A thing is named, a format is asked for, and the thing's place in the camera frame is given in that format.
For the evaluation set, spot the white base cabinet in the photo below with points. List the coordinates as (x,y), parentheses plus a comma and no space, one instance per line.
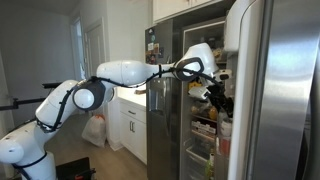
(138,140)

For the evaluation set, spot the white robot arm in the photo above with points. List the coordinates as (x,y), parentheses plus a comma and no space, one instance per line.
(126,71)

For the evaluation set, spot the white note magnet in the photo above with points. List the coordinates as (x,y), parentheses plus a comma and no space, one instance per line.
(150,46)

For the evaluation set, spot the white plastic bag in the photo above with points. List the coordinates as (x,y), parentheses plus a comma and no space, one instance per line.
(95,131)

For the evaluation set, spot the stainless steel fridge body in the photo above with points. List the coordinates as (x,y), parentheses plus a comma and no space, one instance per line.
(184,140)

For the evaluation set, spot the orange fruit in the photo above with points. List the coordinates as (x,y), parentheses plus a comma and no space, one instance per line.
(212,114)

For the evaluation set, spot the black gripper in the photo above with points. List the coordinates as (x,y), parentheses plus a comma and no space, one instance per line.
(217,96)

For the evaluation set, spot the brown object on counter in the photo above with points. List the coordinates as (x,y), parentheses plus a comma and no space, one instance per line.
(140,91)

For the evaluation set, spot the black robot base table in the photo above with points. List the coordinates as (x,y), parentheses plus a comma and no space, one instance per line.
(73,166)

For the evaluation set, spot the yellow carton box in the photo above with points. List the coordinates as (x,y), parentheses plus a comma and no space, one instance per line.
(194,85)

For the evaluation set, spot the pale food bag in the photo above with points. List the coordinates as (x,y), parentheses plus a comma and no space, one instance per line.
(218,53)

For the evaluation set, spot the white wall cabinet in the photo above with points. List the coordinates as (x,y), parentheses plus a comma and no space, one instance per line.
(170,8)

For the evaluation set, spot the white tub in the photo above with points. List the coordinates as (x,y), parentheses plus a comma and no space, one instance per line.
(226,129)

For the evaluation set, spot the open stainless fridge door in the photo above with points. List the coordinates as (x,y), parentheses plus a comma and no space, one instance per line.
(283,100)

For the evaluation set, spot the red tub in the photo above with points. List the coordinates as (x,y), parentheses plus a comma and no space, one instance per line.
(226,146)

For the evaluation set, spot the black orange clamp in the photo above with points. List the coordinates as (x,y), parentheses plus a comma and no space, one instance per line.
(83,175)

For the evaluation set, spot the black stereo camera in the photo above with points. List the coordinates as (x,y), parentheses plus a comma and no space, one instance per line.
(51,85)

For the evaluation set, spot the white printed carton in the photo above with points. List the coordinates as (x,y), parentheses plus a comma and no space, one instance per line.
(203,127)

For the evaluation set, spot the teal round magnet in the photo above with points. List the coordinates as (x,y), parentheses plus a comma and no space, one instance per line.
(153,38)

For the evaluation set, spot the fridge door with dispenser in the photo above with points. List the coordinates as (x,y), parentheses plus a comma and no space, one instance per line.
(160,133)

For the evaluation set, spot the white room door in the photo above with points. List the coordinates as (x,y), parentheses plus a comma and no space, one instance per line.
(96,43)

